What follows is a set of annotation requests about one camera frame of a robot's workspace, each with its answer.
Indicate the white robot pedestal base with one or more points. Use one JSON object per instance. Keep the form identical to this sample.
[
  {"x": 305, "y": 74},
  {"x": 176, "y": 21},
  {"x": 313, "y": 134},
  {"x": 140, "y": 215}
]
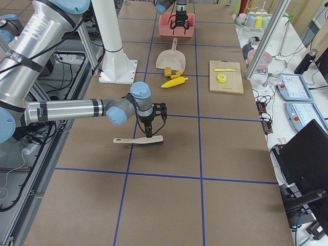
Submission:
[{"x": 116, "y": 66}]

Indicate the beige plastic dustpan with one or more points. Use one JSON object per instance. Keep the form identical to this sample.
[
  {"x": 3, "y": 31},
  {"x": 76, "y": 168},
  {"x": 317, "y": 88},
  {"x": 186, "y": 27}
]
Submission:
[{"x": 171, "y": 58}]

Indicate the upper teach pendant tablet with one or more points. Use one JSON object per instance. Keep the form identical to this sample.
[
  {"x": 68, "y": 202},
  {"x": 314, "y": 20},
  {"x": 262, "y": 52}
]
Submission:
[{"x": 292, "y": 87}]

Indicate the aluminium frame post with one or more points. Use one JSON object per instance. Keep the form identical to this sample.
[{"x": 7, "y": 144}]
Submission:
[{"x": 273, "y": 23}]

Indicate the yellow toy corn cob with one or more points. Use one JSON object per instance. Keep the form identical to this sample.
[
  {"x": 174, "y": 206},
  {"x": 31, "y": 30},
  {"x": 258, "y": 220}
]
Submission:
[{"x": 174, "y": 82}]

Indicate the beige brush black bristles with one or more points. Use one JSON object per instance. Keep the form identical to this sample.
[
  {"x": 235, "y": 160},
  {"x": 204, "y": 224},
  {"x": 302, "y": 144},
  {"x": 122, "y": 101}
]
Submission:
[{"x": 142, "y": 142}]

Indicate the yellow plastic toy knife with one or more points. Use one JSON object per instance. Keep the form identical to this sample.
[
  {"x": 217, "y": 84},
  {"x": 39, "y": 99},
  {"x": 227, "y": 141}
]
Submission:
[{"x": 225, "y": 70}]

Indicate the teach pendant tablet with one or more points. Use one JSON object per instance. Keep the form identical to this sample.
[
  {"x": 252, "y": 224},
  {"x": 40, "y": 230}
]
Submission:
[
  {"x": 301, "y": 113},
  {"x": 292, "y": 87}
]

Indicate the pink bowl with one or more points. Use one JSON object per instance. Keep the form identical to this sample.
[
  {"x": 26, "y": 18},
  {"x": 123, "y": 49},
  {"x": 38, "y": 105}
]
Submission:
[{"x": 264, "y": 61}]

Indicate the black laptop monitor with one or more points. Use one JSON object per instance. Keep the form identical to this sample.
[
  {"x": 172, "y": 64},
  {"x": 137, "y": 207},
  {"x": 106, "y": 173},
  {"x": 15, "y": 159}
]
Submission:
[{"x": 303, "y": 162}]

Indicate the lower teach pendant tablet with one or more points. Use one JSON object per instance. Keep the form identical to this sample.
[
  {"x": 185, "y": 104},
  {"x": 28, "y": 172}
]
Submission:
[{"x": 301, "y": 113}]

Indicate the bamboo cutting board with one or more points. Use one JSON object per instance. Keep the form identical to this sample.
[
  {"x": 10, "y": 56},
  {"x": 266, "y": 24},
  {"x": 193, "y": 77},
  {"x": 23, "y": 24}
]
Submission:
[{"x": 234, "y": 80}]

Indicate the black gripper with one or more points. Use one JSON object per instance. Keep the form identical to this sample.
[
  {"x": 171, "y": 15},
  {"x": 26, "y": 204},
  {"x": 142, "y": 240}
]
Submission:
[
  {"x": 181, "y": 15},
  {"x": 145, "y": 121}
]

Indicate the pink plastic bin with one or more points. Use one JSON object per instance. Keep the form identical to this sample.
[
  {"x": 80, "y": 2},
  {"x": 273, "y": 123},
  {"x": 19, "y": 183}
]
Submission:
[{"x": 165, "y": 30}]

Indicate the tan toy ginger root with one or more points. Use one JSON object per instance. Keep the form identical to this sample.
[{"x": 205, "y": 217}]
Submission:
[{"x": 176, "y": 75}]

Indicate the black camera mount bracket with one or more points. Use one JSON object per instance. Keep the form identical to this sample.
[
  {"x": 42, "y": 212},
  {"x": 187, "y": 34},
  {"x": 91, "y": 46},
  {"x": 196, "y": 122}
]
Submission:
[{"x": 160, "y": 109}]

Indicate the yellow cup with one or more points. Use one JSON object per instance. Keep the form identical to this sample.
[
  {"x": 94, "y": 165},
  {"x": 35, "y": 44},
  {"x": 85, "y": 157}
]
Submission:
[{"x": 258, "y": 22}]

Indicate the black water bottle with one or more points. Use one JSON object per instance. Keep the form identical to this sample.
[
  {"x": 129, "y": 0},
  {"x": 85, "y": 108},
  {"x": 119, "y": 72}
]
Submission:
[{"x": 306, "y": 61}]

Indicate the yellow toy lemon slice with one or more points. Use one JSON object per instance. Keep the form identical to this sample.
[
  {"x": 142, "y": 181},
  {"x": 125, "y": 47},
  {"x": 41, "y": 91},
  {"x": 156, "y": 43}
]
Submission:
[{"x": 221, "y": 78}]

